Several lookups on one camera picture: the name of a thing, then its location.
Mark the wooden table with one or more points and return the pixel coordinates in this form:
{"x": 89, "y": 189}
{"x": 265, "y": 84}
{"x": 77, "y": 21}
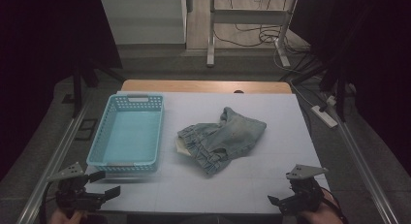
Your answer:
{"x": 200, "y": 86}

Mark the person's right hand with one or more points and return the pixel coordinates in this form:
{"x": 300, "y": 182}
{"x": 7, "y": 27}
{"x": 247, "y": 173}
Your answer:
{"x": 318, "y": 216}

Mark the black rectangular floor frame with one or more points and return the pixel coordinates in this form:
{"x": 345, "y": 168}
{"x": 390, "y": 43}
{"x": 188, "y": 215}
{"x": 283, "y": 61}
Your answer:
{"x": 86, "y": 129}

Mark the white desk frame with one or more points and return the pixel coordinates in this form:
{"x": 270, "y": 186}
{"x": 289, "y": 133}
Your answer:
{"x": 211, "y": 39}

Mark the black metal stand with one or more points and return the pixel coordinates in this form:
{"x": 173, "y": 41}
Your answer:
{"x": 339, "y": 88}
{"x": 77, "y": 88}

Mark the dark curtain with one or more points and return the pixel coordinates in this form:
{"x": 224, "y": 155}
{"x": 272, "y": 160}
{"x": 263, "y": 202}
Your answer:
{"x": 35, "y": 72}
{"x": 381, "y": 72}

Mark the aluminium rail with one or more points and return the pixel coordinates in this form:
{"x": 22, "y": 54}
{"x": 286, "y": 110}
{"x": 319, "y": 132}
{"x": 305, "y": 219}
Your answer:
{"x": 55, "y": 159}
{"x": 365, "y": 166}

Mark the person's left hand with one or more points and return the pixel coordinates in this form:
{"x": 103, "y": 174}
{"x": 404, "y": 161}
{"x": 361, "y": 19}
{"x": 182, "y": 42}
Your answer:
{"x": 63, "y": 218}

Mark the light blue plastic basket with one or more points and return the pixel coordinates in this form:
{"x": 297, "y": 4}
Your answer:
{"x": 129, "y": 136}

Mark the white cabinet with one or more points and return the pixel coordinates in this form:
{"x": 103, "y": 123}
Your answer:
{"x": 145, "y": 23}

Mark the white table mat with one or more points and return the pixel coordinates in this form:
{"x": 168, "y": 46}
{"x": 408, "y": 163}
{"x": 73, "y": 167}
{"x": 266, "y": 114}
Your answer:
{"x": 232, "y": 191}

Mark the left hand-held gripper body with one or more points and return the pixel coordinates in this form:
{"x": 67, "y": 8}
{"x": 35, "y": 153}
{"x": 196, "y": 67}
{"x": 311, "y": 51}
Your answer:
{"x": 76, "y": 195}

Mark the white power strip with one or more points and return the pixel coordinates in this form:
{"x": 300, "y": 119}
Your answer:
{"x": 324, "y": 118}

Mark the blue denim shorts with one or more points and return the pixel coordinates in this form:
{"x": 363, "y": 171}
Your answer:
{"x": 226, "y": 136}

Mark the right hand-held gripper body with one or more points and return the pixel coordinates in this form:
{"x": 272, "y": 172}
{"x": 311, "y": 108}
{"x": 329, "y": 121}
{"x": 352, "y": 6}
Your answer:
{"x": 303, "y": 193}

